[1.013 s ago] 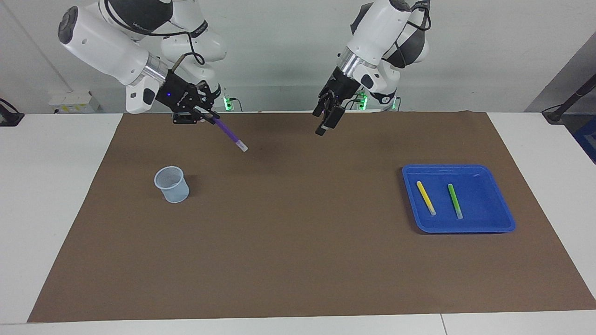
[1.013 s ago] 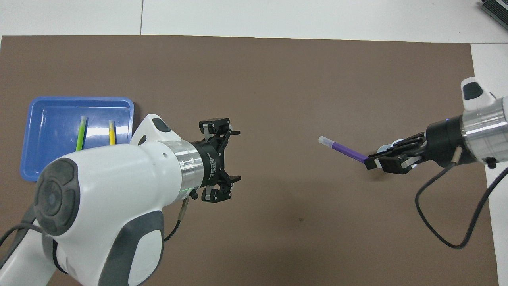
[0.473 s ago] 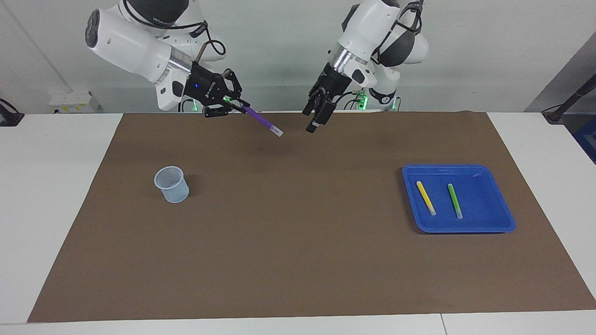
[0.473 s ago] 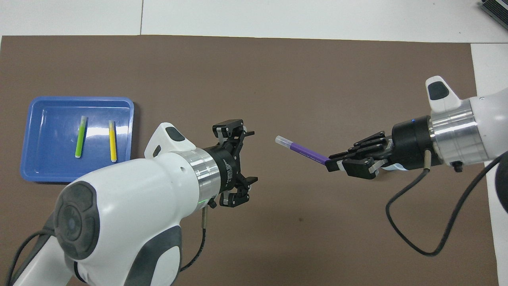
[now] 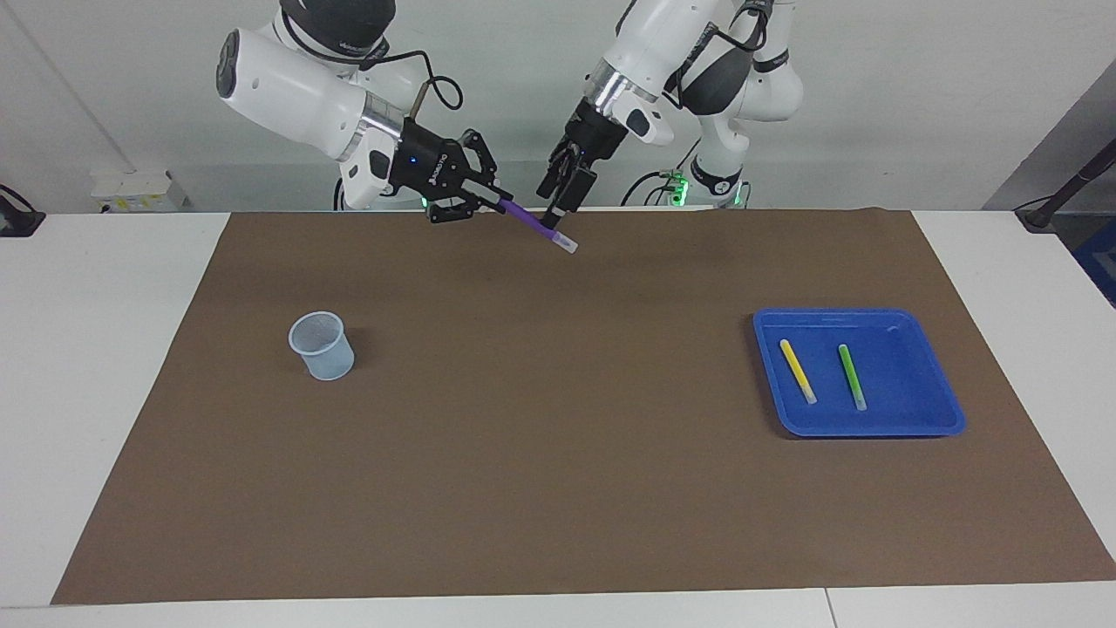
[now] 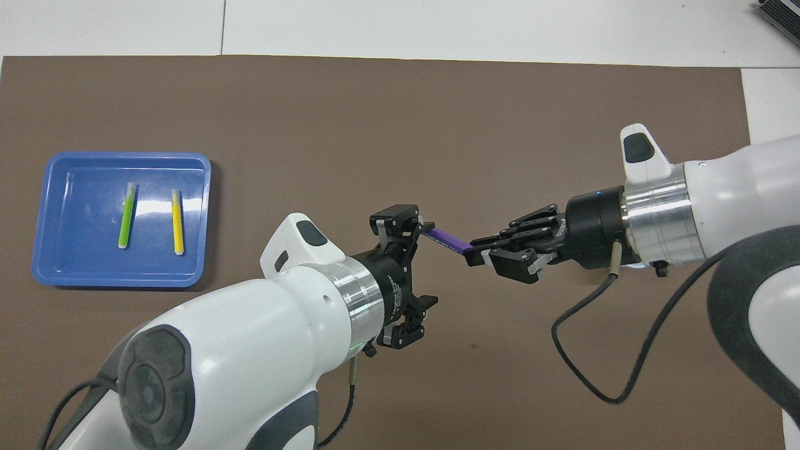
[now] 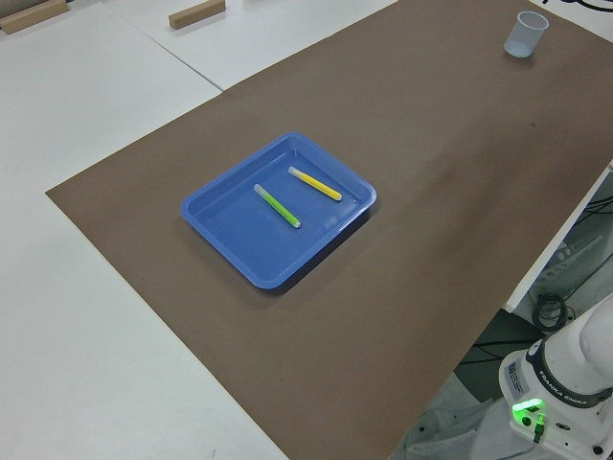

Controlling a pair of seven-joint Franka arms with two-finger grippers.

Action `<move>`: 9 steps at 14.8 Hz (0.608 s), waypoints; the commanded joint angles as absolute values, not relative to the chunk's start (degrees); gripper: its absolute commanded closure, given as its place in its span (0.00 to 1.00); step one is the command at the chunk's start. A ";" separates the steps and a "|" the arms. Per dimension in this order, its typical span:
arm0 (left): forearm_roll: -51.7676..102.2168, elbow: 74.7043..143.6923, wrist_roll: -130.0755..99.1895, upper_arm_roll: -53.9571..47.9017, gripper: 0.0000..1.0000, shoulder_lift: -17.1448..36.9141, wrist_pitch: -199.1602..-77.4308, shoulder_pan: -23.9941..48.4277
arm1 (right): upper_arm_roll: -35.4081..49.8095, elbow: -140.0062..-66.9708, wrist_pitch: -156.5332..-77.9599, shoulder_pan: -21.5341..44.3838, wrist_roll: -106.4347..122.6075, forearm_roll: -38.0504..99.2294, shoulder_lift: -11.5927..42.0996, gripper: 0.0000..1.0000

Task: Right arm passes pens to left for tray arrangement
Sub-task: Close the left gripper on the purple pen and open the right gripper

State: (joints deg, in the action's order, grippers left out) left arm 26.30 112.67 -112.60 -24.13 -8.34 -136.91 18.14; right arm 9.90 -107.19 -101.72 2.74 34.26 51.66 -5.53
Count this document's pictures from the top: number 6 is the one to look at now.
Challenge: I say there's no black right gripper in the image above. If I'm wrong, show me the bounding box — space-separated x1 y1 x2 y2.
464 187 641 285

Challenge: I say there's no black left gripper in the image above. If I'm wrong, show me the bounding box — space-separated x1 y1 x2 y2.
353 204 439 351

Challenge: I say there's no purple highlighter pen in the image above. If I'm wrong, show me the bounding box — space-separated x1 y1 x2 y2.
422 226 477 256

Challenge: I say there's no yellow highlighter pen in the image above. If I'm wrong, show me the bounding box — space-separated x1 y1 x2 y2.
171 189 186 256

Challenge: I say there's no green highlighter pen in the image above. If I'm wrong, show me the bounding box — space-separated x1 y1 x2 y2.
118 182 138 250

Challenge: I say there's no blue plastic tray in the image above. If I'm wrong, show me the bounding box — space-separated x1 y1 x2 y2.
31 151 212 288

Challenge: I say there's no brown table mat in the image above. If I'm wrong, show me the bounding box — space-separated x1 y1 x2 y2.
0 55 785 450

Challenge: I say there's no grey ribbed device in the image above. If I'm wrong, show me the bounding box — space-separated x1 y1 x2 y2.
755 0 800 37

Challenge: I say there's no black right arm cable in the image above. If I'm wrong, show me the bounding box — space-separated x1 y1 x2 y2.
551 239 729 405

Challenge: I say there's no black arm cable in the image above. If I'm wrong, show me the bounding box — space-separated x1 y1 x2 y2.
551 239 729 405
37 357 358 450

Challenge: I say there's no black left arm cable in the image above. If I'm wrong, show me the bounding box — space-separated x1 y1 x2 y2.
37 357 358 450

